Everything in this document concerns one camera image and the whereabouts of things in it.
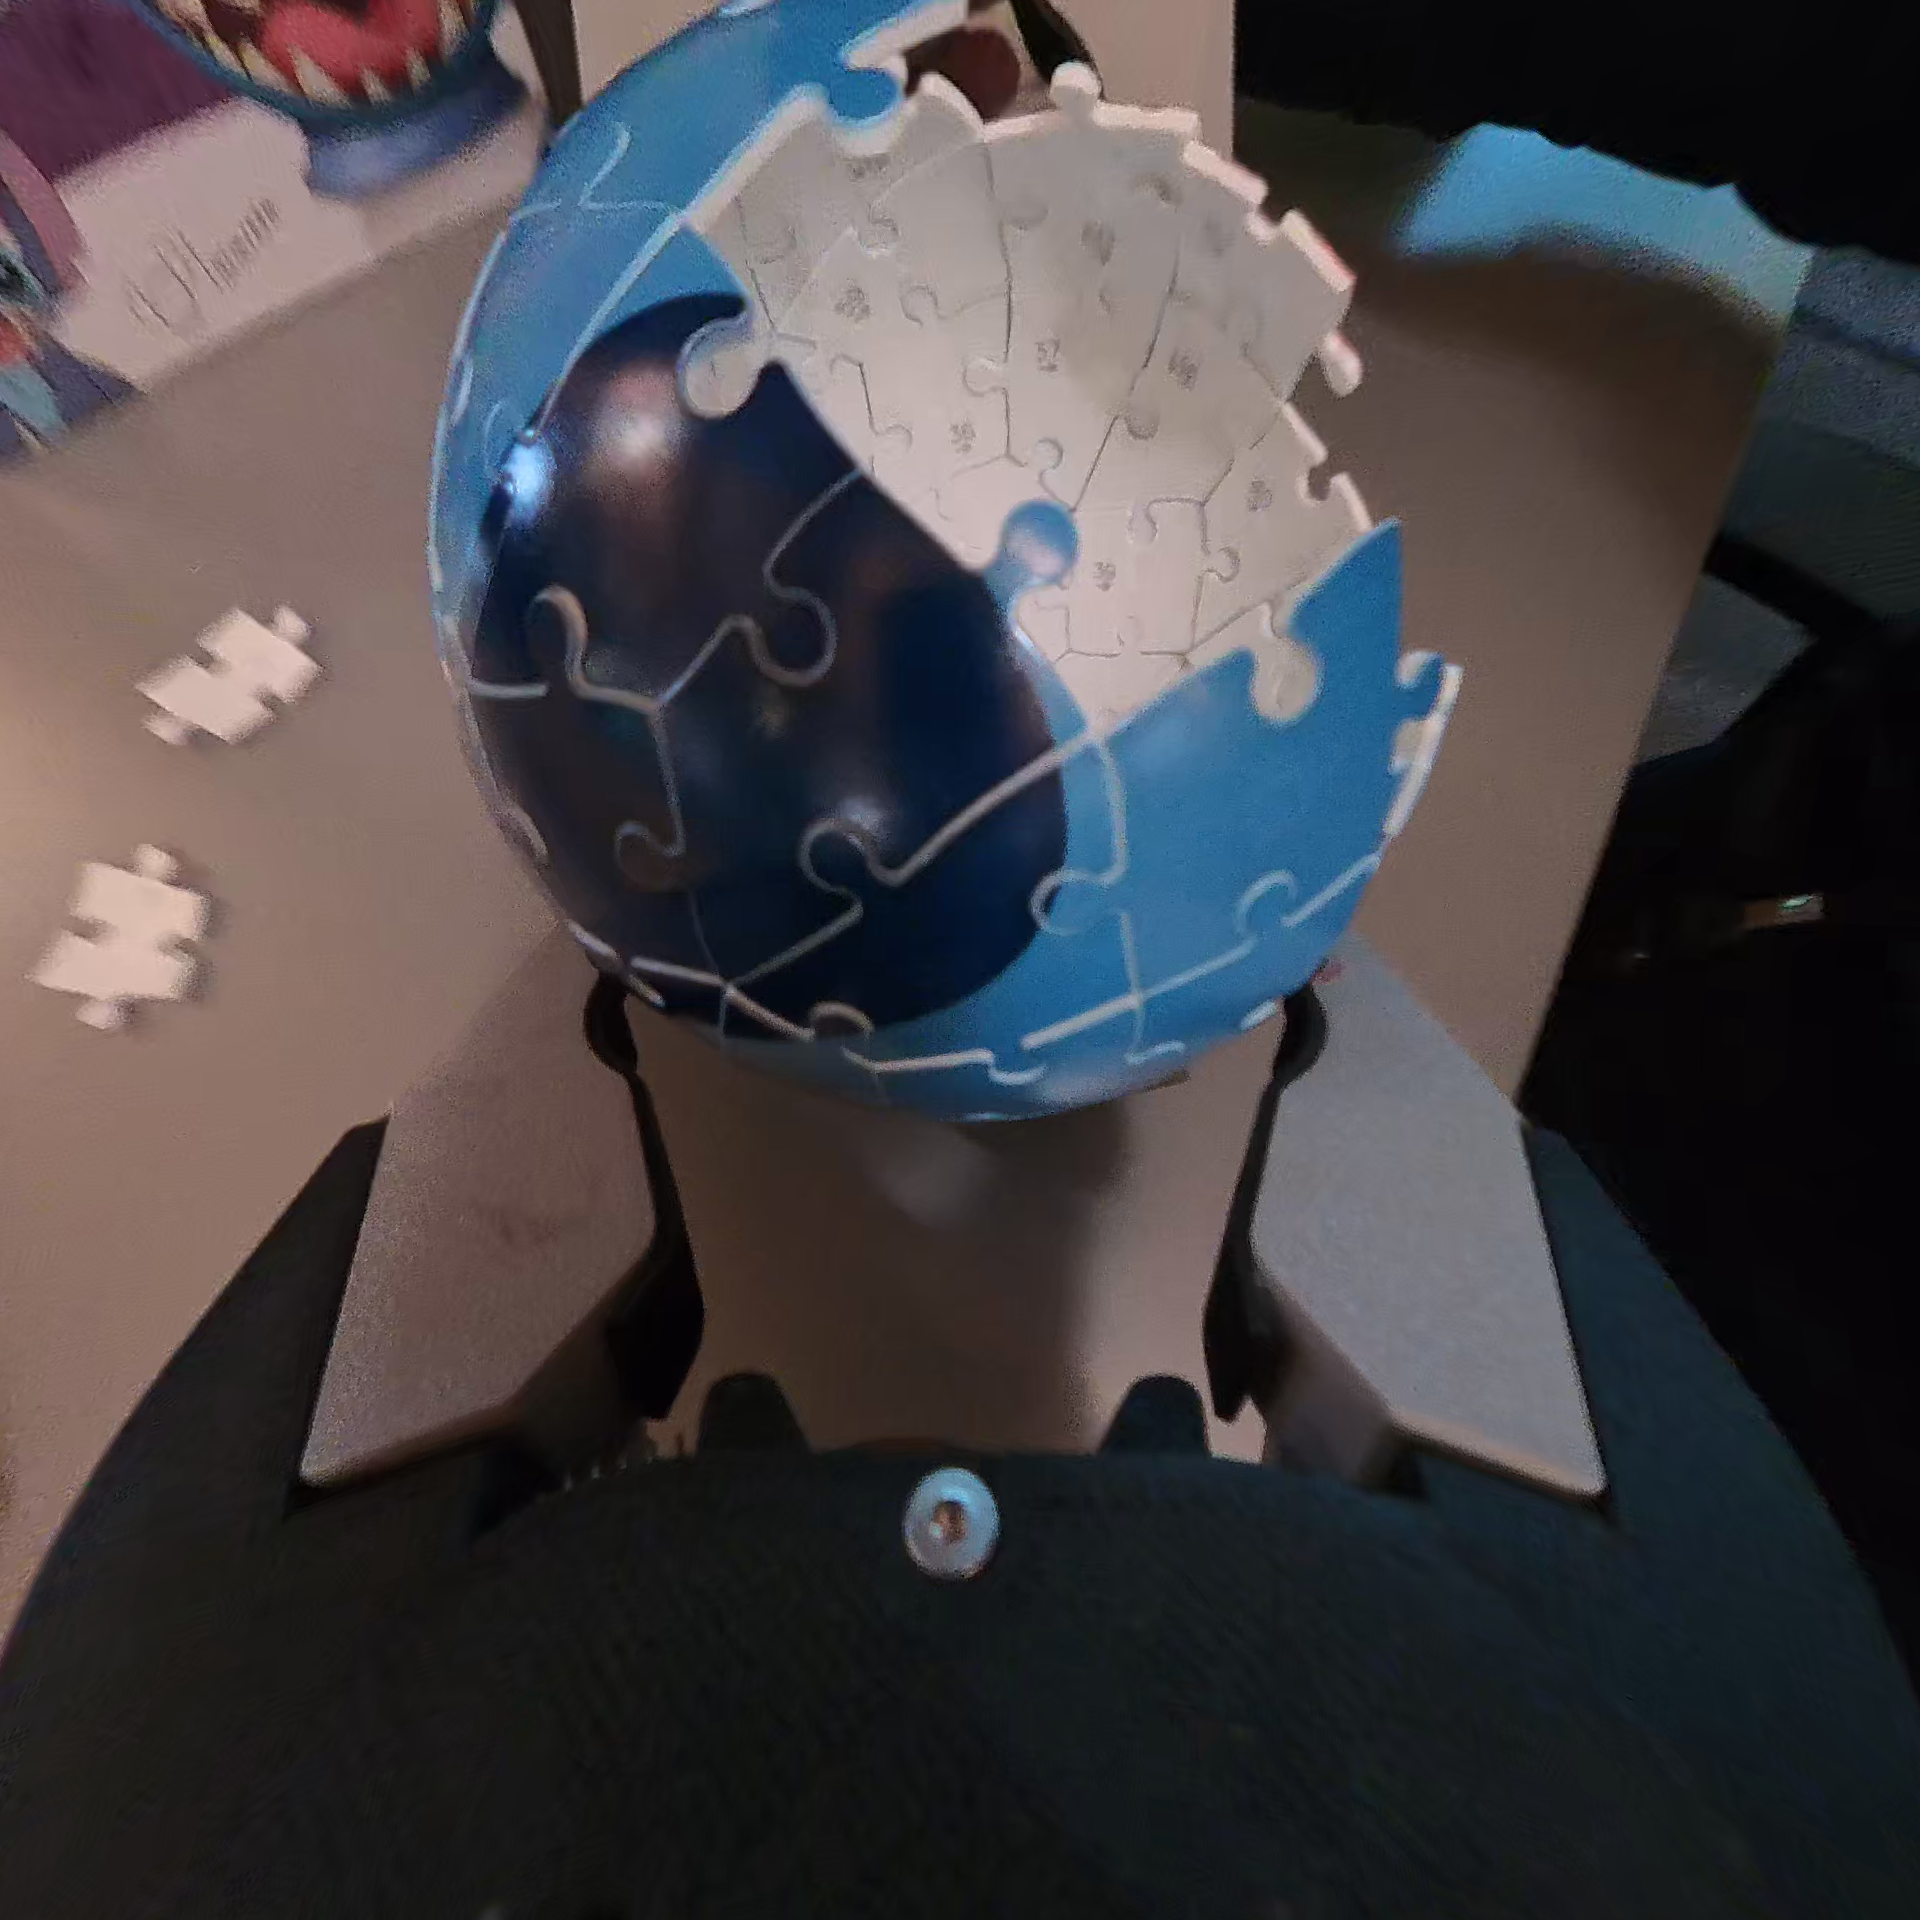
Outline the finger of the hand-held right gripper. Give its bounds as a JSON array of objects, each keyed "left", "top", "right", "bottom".
[
  {"left": 516, "top": 0, "right": 735, "bottom": 134},
  {"left": 1018, "top": 0, "right": 1237, "bottom": 114}
]

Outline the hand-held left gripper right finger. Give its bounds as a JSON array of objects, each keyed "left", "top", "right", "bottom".
[{"left": 1205, "top": 971, "right": 1608, "bottom": 1500}]

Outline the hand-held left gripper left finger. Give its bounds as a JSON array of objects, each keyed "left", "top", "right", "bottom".
[{"left": 297, "top": 966, "right": 706, "bottom": 1487}]

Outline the blue puzzle ball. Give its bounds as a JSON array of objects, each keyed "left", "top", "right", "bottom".
[{"left": 430, "top": 0, "right": 1464, "bottom": 1126}]

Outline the colourful cartoon puzzle box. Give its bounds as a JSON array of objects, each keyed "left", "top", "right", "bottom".
[{"left": 0, "top": 0, "right": 548, "bottom": 459}]

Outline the white puzzle piece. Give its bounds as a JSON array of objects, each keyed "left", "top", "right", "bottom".
[
  {"left": 134, "top": 604, "right": 324, "bottom": 748},
  {"left": 26, "top": 844, "right": 215, "bottom": 1034}
]

